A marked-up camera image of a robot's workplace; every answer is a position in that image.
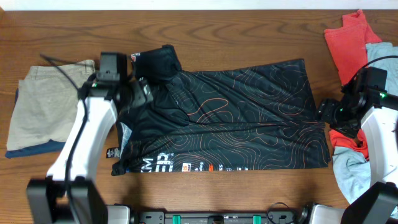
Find black orange patterned jersey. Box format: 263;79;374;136
112;45;330;176

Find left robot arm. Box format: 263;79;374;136
26;78;153;223

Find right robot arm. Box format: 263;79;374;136
309;90;397;223

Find light blue t-shirt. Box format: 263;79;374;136
331;42;398;218

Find red t-shirt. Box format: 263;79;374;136
324;10;382;146

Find folded beige trousers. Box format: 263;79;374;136
18;66;78;142

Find folded navy garment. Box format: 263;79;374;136
5;90;65;159

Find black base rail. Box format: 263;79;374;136
137;210;309;224

